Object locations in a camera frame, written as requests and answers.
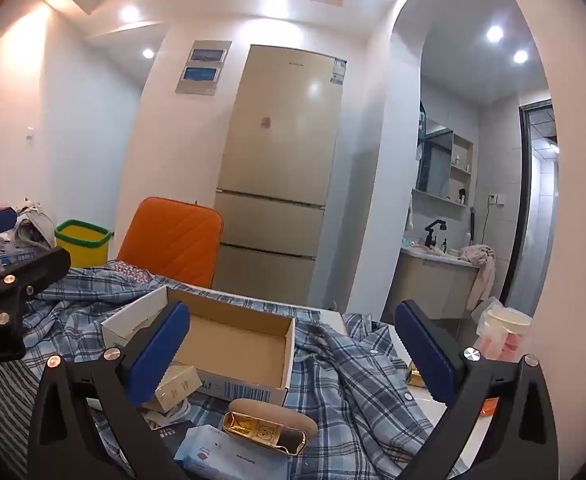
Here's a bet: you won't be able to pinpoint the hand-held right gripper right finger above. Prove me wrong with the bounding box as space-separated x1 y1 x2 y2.
394 300 558 480

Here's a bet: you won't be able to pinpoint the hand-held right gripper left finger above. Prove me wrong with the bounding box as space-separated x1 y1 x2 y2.
27 301 194 480

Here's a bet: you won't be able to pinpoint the beige cigarette pack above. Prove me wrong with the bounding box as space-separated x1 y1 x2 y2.
155 364 204 411

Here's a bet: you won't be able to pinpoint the white cardboard box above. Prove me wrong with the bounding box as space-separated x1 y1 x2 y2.
101 285 296 406

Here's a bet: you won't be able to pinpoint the round beige case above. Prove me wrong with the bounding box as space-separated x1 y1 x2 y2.
229 397 318 443

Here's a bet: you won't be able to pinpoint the shiny gold box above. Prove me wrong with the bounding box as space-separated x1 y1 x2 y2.
222 411 308 457

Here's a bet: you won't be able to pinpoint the blue and white packets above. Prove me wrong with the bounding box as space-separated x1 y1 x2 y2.
0 237 38 277

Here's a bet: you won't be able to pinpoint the yellow bin with green rim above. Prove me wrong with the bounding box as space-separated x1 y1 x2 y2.
54 219 114 268

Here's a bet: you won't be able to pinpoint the beige vanity cabinet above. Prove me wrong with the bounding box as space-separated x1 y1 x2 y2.
383 247 481 321

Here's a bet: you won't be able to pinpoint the blue plaid shirt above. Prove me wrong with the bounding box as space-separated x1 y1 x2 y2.
20 260 454 480

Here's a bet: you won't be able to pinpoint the red patterned cloth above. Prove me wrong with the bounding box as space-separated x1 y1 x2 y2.
108 260 154 285

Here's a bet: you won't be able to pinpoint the pink towel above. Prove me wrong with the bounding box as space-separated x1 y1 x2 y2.
460 244 498 311

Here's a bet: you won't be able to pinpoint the orange chair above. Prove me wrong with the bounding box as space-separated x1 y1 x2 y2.
118 197 224 289

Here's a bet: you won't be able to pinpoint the black faucet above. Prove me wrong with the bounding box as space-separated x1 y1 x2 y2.
424 219 448 250

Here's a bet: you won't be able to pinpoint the light blue tissue packet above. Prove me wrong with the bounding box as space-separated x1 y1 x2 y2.
174 424 291 480

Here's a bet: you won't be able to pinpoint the mirror cabinet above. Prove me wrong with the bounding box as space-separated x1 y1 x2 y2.
415 117 454 196

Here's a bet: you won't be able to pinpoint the beige refrigerator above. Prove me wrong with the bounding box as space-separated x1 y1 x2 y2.
212 44 348 311

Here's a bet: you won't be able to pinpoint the black door frame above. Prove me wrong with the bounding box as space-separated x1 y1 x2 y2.
503 102 556 301

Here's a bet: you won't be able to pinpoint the wall shelf niche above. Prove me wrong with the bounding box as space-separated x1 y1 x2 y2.
450 132 474 206

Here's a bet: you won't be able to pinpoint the grey electrical wall panel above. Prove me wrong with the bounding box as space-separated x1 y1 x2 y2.
175 40 232 96

